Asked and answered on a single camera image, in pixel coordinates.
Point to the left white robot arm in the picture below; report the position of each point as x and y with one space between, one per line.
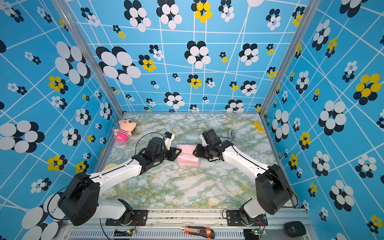
81 200

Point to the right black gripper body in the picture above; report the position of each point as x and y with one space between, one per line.
205 152

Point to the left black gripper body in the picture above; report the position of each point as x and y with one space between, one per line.
166 155

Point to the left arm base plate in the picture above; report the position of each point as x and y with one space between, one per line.
130 217

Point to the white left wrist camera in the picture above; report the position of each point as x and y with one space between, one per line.
168 138

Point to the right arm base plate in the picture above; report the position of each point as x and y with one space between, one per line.
239 218

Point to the purple wrapping paper sheet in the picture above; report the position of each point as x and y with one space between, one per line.
186 158

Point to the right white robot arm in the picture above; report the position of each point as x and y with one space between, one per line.
272 187

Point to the black computer mouse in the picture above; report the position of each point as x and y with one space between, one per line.
295 229

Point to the yellow tape piece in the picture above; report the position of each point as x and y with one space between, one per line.
258 126

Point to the red black utility knife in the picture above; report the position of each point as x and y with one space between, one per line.
199 231

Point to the pink plush doll toy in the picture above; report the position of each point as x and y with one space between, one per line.
127 126

